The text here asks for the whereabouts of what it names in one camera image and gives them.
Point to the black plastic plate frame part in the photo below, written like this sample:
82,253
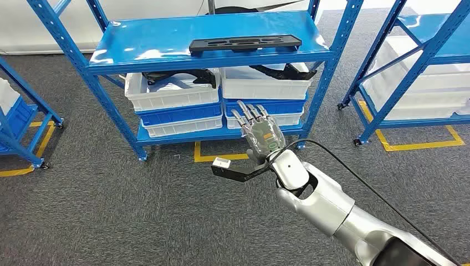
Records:
242,43

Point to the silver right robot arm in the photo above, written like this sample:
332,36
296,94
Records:
323,205

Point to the black curved plastic part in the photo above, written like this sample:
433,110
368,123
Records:
203,78
282,74

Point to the blue metal shelf rack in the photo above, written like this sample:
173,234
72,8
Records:
448,40
22,91
165,40

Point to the grey metal pole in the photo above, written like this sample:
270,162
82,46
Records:
211,5

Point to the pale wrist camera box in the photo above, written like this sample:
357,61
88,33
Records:
221,162

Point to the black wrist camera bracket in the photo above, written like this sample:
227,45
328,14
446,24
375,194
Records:
238,176

